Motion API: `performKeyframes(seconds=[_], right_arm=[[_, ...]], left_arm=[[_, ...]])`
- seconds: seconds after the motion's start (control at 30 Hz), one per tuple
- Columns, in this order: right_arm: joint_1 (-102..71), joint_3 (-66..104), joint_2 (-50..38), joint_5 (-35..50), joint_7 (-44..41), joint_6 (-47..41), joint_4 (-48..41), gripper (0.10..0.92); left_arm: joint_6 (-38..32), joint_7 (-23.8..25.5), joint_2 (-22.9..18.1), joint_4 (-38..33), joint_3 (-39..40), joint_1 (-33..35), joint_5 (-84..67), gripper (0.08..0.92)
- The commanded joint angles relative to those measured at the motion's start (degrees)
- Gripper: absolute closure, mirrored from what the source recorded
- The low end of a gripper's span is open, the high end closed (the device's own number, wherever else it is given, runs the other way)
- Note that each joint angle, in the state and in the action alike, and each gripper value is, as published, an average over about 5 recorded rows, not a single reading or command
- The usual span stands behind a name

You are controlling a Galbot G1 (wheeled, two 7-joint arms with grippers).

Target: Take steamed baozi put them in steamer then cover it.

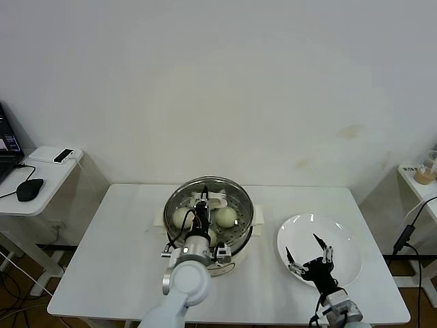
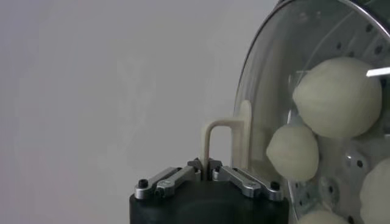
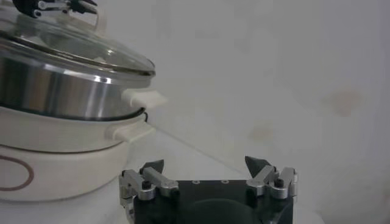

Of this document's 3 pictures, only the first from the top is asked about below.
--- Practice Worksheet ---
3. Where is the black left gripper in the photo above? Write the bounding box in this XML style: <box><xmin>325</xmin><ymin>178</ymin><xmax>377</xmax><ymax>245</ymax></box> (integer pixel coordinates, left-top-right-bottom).
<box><xmin>193</xmin><ymin>186</ymin><xmax>211</xmax><ymax>238</ymax></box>

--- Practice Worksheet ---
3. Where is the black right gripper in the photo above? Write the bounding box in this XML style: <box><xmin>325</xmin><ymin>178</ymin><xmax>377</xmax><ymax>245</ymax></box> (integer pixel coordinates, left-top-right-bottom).
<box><xmin>285</xmin><ymin>233</ymin><xmax>339</xmax><ymax>293</ymax></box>

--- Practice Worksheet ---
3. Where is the perforated steel steamer basket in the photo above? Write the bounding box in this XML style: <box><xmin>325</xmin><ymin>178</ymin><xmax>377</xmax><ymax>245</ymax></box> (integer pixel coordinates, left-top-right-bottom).
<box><xmin>163</xmin><ymin>177</ymin><xmax>256</xmax><ymax>261</ymax></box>

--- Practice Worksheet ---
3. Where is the round white plate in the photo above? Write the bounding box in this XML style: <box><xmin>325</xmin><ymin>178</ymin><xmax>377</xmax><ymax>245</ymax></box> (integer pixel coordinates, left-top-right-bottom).
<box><xmin>277</xmin><ymin>213</ymin><xmax>363</xmax><ymax>290</ymax></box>

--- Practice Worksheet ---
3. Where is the cream electric cooker pot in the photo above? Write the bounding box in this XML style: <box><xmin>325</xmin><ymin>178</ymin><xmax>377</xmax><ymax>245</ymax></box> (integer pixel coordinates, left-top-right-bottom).
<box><xmin>154</xmin><ymin>204</ymin><xmax>266</xmax><ymax>277</ymax></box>

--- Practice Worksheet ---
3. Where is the white side table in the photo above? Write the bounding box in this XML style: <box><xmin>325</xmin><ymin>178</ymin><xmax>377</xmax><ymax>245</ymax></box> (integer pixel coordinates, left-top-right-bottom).
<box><xmin>0</xmin><ymin>146</ymin><xmax>85</xmax><ymax>297</ymax></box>
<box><xmin>392</xmin><ymin>165</ymin><xmax>437</xmax><ymax>301</ymax></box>

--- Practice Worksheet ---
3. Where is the small black white device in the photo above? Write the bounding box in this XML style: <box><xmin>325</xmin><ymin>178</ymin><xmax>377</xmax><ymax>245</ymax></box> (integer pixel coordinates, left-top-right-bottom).
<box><xmin>53</xmin><ymin>148</ymin><xmax>75</xmax><ymax>164</ymax></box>

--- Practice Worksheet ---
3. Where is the flat white box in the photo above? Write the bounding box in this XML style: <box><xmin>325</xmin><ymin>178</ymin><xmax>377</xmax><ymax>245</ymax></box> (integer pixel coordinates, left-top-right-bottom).
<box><xmin>29</xmin><ymin>146</ymin><xmax>83</xmax><ymax>165</ymax></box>

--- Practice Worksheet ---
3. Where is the black computer mouse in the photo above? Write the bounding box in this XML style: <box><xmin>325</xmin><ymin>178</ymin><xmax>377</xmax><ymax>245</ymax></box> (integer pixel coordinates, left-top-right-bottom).
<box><xmin>16</xmin><ymin>177</ymin><xmax>45</xmax><ymax>202</ymax></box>

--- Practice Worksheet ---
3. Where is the black laptop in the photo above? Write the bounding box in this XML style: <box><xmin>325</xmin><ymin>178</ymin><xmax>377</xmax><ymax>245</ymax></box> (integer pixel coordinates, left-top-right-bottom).
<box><xmin>0</xmin><ymin>99</ymin><xmax>27</xmax><ymax>185</ymax></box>

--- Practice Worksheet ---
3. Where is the thin left gripper cable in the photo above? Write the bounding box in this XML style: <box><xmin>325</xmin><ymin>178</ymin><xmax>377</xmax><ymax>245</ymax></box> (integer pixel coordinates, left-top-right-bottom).
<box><xmin>165</xmin><ymin>208</ymin><xmax>197</xmax><ymax>252</ymax></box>

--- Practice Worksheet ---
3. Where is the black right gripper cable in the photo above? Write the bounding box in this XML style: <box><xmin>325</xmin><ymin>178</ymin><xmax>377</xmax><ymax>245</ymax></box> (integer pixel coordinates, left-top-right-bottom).
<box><xmin>309</xmin><ymin>292</ymin><xmax>325</xmax><ymax>328</ymax></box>

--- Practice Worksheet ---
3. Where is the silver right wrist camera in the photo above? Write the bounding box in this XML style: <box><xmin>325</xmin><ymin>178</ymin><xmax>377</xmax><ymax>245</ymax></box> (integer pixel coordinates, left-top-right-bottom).
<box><xmin>320</xmin><ymin>288</ymin><xmax>363</xmax><ymax>324</ymax></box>

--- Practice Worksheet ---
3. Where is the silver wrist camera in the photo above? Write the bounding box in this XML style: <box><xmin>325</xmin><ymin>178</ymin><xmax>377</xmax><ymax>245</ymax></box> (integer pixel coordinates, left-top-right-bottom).
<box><xmin>214</xmin><ymin>241</ymin><xmax>234</xmax><ymax>264</ymax></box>
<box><xmin>320</xmin><ymin>288</ymin><xmax>363</xmax><ymax>324</ymax></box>

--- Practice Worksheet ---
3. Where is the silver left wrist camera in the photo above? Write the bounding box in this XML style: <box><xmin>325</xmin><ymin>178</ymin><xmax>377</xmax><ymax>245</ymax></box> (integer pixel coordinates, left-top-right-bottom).
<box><xmin>214</xmin><ymin>241</ymin><xmax>234</xmax><ymax>264</ymax></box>

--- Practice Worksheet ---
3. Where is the black mouse cable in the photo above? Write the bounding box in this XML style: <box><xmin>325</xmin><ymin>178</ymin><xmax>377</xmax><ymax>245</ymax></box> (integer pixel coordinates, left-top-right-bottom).
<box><xmin>15</xmin><ymin>163</ymin><xmax>38</xmax><ymax>182</ymax></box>

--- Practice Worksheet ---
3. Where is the long white cable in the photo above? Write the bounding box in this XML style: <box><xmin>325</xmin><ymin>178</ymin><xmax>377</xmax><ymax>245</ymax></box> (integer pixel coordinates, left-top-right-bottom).
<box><xmin>0</xmin><ymin>251</ymin><xmax>55</xmax><ymax>298</ymax></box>

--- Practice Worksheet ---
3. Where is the tangled black cable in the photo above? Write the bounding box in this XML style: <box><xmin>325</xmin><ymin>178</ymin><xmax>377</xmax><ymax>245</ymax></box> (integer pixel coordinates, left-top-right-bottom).
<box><xmin>0</xmin><ymin>271</ymin><xmax>21</xmax><ymax>301</ymax></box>

